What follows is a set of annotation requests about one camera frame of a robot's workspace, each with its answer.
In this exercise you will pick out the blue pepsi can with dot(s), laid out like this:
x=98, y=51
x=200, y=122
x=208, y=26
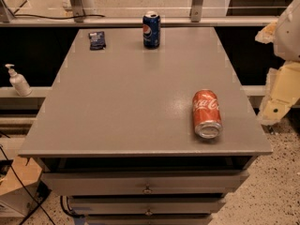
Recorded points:
x=151, y=30

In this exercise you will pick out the metal frame post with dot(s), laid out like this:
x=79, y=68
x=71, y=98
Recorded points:
x=77, y=10
x=196, y=10

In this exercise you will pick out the bottom grey drawer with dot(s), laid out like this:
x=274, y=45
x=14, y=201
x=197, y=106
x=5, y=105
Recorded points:
x=150, y=220

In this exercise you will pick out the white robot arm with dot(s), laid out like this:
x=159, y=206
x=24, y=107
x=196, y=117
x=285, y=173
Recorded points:
x=284, y=34

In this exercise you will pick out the middle grey drawer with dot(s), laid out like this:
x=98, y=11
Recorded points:
x=147, y=205

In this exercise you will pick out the right metal frame post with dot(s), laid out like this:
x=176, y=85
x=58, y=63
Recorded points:
x=196, y=10

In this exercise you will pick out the cardboard box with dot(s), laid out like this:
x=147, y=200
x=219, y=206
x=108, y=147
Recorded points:
x=17, y=190

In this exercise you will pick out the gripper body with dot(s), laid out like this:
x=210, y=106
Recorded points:
x=289, y=35

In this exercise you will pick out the dark blue snack packet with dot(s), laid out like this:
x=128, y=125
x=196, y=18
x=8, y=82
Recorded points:
x=97, y=40

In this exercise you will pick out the grey drawer cabinet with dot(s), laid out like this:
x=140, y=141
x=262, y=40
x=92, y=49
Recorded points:
x=129, y=110

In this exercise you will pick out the left metal frame post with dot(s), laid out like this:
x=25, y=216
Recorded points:
x=77, y=10

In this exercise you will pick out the white pump dispenser bottle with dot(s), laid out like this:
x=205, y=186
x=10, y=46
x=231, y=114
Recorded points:
x=18, y=81

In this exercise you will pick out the red coke can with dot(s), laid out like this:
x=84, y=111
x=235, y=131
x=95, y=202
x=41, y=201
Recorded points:
x=206, y=116

